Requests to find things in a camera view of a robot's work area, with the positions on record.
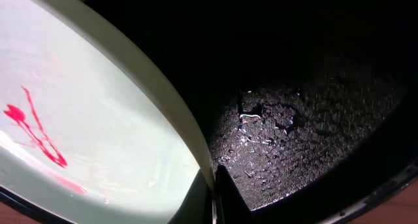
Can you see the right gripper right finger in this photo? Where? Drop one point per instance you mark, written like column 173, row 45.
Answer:
column 230, row 206

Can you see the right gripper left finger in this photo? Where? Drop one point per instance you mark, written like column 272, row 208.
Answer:
column 197, row 205

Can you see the light blue plate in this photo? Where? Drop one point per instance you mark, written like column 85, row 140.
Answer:
column 91, row 130

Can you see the black round serving tray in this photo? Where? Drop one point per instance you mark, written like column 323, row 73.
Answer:
column 311, row 105

